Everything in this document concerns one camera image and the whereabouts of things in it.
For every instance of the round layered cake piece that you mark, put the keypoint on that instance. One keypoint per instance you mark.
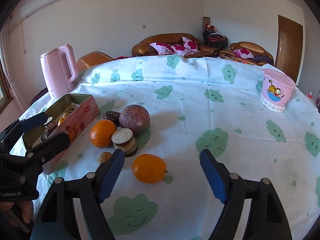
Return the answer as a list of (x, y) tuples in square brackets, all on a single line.
[(124, 140)]

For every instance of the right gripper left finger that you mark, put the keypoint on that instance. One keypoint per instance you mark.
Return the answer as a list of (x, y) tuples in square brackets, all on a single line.
[(56, 218)]

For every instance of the pink cushion on armchair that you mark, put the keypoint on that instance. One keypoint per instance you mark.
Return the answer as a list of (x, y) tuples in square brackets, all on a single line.
[(243, 53)]

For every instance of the orange chair back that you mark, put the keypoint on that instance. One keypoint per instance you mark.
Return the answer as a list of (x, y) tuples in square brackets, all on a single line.
[(92, 59)]

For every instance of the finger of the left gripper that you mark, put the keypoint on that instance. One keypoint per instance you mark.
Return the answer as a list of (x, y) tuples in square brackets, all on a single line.
[(48, 153), (14, 131)]

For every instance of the person's left hand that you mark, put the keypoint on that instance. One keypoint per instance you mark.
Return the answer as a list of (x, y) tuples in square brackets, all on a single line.
[(25, 210)]

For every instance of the brown wooden door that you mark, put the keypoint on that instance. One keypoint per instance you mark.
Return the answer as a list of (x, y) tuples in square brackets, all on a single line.
[(290, 47)]

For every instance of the pink cartoon cup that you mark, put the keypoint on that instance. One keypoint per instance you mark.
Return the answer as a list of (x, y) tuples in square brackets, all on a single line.
[(276, 90)]

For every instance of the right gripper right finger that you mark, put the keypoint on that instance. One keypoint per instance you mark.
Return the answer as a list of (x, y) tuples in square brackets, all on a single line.
[(266, 219)]

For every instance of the pink white cushion right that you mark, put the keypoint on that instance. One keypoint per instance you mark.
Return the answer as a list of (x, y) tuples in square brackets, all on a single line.
[(190, 44)]

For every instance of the brown leather armchair sofa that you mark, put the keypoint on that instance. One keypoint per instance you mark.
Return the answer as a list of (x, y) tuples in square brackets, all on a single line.
[(261, 56)]

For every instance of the pink white cushion middle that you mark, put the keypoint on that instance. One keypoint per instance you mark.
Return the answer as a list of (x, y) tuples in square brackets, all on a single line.
[(180, 50)]

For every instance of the dark stool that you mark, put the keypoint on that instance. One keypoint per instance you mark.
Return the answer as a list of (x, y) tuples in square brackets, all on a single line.
[(39, 95)]

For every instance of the stacked dark chairs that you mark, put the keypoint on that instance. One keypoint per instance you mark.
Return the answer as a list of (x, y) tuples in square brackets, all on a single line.
[(214, 39)]

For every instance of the pink white cushion left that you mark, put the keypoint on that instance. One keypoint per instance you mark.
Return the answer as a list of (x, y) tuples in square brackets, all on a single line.
[(162, 49)]

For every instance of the paper leaflet in tin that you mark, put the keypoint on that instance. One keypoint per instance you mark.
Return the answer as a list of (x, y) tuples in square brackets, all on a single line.
[(71, 107)]

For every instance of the pink metal tin box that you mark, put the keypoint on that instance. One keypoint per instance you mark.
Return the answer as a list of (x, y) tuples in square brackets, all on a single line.
[(73, 125)]

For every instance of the pink white cushion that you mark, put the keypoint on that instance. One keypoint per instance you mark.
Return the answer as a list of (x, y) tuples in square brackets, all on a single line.
[(190, 44), (162, 49), (180, 50)]

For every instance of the small brown longan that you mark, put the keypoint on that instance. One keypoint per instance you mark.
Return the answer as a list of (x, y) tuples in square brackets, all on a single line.
[(104, 157)]

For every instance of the cloud pattern tablecloth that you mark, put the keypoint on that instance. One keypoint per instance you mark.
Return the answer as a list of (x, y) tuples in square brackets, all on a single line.
[(205, 103)]

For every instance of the pink electric kettle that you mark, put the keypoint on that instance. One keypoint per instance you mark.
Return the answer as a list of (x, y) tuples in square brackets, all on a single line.
[(59, 70)]

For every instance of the large orange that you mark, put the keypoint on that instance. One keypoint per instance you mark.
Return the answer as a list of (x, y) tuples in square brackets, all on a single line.
[(101, 133)]

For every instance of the small mandarin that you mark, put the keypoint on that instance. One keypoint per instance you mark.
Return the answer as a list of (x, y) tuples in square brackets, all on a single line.
[(60, 121), (149, 168)]

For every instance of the purple passion fruit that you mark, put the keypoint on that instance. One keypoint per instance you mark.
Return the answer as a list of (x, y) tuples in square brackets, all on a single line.
[(134, 117)]

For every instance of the dark date behind orange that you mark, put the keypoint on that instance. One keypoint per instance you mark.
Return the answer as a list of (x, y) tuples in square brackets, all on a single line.
[(112, 116)]

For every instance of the white air conditioner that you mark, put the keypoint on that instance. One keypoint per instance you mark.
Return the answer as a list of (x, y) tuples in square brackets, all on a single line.
[(34, 6)]

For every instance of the long brown leather sofa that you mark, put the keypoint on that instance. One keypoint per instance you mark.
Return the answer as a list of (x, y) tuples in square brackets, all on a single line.
[(144, 49)]

